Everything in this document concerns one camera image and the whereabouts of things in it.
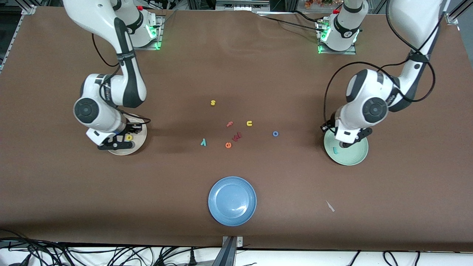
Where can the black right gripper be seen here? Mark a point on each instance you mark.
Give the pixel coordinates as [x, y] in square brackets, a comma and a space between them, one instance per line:
[130, 128]

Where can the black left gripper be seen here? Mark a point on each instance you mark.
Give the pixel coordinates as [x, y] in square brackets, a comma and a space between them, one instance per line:
[328, 125]

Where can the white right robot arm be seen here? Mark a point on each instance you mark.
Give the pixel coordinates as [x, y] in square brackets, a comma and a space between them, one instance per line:
[96, 14]

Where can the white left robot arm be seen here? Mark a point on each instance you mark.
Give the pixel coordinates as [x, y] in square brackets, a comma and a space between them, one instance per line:
[414, 18]

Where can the beige brown plate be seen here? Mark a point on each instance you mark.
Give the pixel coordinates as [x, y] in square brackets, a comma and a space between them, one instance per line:
[138, 142]

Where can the light green plate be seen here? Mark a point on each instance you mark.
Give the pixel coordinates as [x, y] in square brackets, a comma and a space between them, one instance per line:
[351, 155]

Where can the small white paper scrap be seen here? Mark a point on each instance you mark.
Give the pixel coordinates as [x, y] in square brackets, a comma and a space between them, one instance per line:
[330, 206]

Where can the dark red letter w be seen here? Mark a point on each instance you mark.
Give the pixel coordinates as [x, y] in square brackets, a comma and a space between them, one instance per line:
[237, 137]

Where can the brown table cover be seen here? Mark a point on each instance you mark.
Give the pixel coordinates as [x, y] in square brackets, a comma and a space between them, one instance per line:
[236, 74]

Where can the blue plate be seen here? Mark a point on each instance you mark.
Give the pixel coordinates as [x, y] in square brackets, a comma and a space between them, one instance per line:
[232, 201]

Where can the orange decoration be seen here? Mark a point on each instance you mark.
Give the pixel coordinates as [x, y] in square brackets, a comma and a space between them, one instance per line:
[321, 3]

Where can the grey equipment box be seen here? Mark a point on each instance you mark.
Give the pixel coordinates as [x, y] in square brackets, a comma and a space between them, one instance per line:
[242, 4]

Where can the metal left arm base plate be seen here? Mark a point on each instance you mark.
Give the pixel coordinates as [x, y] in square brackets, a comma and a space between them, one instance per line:
[338, 53]

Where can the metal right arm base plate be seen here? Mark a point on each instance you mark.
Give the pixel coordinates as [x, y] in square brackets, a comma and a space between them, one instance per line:
[147, 47]

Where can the aluminium side rail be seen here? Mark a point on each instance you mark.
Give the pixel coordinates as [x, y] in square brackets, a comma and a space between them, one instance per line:
[11, 40]

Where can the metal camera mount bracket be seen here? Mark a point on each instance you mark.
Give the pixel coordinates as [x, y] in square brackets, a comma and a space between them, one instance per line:
[230, 251]

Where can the metal corner bracket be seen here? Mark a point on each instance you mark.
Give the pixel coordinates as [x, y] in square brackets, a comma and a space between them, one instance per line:
[452, 18]
[29, 9]

